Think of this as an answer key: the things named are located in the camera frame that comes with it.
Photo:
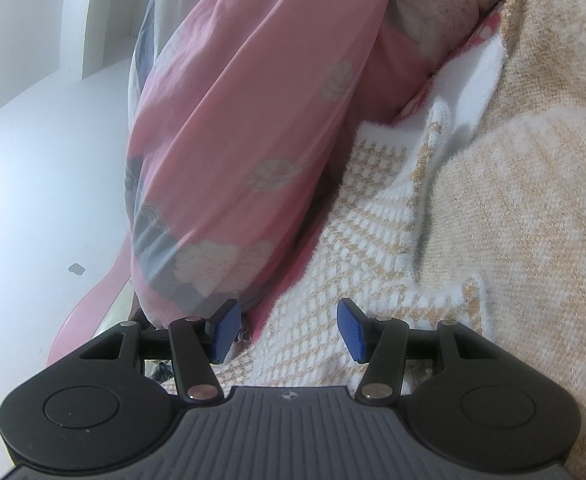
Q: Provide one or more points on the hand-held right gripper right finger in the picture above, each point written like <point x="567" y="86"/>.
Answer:
<point x="353" y="330"/>

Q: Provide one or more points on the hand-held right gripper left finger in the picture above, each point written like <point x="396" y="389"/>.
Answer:
<point x="225" y="330"/>

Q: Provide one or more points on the beige white checked knit sweater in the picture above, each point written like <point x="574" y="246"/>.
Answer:
<point x="523" y="200"/>

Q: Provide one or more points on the pink cream bed headboard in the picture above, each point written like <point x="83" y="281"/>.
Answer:
<point x="93" y="305"/>

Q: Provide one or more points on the pink floral quilt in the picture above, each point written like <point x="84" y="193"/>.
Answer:
<point x="253" y="110"/>

